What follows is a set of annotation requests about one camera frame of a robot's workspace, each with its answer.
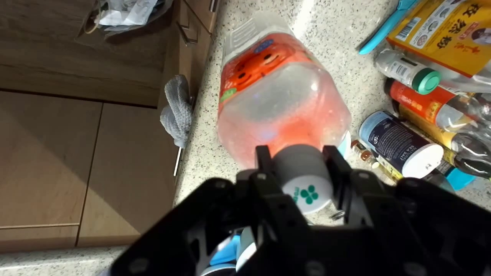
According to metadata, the small green cap bottle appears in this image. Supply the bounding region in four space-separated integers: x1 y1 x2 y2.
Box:
373 45 442 96

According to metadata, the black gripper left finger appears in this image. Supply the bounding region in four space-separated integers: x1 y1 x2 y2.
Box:
109 143 315 276

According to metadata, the red label sauce bottle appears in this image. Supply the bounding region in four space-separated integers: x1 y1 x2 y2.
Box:
384 78 491 134

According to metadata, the dark jar white lid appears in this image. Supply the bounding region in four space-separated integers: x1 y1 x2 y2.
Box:
358 108 445 180

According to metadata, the orange label plastic bottle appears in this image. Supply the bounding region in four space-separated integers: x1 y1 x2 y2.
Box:
216 24 353 216

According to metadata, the grey dish cloth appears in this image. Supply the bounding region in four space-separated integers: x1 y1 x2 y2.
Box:
158 73 195 150

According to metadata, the teal handled utensil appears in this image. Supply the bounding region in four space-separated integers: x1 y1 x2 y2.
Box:
358 0 419 56

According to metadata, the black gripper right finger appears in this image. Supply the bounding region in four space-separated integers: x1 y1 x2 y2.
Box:
321 143 491 276

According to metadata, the yellow label sauce bottle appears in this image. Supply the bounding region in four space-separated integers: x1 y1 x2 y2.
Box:
387 0 491 85

